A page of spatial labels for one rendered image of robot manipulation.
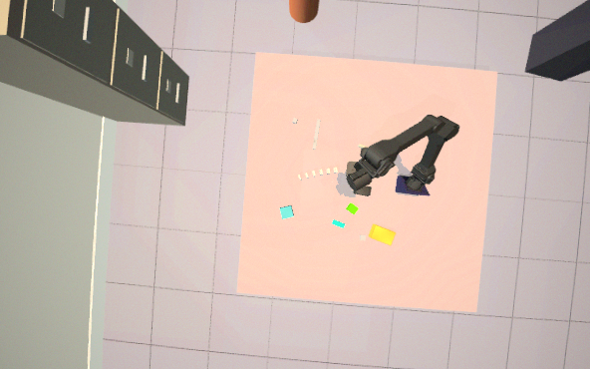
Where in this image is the yellow rectangular block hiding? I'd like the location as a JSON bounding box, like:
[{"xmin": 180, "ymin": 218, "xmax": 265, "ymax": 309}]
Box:
[{"xmin": 369, "ymin": 224, "xmax": 396, "ymax": 246}]

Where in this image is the lime green block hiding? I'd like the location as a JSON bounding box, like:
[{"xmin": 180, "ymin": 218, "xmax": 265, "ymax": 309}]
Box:
[{"xmin": 346, "ymin": 203, "xmax": 358, "ymax": 214}]

